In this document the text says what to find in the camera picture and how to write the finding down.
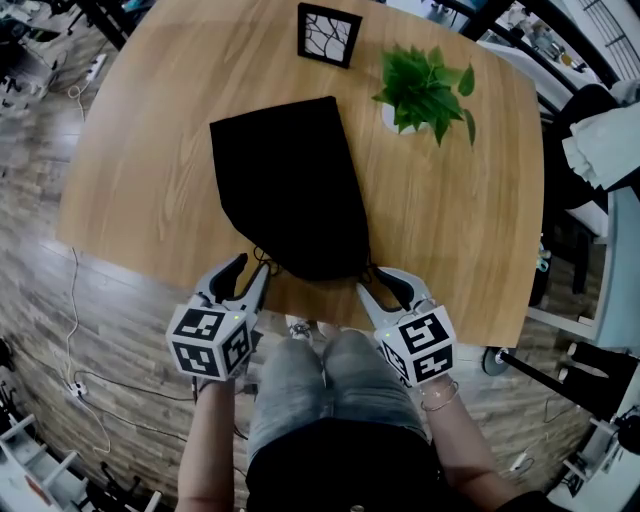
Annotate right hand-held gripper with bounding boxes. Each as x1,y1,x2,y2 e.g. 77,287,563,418
355,266,458,389

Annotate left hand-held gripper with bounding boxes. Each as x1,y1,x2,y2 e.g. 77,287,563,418
165,252,273,384

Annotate black drawstring bag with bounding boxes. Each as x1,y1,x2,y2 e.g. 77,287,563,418
208,95,387,290

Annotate person's right forearm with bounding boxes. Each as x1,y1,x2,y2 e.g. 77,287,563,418
417,374,524,501

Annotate person's left forearm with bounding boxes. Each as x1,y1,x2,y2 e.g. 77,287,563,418
174,377,240,512

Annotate person's left shoe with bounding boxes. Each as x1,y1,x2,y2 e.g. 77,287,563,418
284,314,315,346

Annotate black barbell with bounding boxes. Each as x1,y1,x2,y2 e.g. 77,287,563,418
481,346,624,419

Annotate person's grey jeans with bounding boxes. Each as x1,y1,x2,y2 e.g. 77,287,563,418
247,328,430,466

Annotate person's black shirt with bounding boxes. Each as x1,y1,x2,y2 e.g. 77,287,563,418
244,417,569,512

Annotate green plant in white pot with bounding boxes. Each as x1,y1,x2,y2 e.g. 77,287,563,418
371,43,478,150

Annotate white side desk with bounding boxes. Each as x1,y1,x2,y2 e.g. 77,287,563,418
527,189,640,351

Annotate long white power strip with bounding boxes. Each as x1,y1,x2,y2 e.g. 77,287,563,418
84,53,108,82

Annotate white garment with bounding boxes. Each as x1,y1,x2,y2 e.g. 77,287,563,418
562,102,640,191

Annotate black office chair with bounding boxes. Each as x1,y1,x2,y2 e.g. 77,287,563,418
542,84,621,241

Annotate black metal balcony railing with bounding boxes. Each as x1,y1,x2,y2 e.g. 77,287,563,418
449,0,626,119

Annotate thin chain bracelet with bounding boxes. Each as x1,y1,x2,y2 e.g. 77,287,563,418
418,381,459,399

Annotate gold bangle bracelet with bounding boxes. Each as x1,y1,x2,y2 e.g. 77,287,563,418
421,392,460,413

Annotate white floor cable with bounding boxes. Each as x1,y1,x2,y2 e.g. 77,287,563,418
52,247,112,455

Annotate black picture frame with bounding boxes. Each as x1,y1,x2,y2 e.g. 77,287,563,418
296,1,364,71

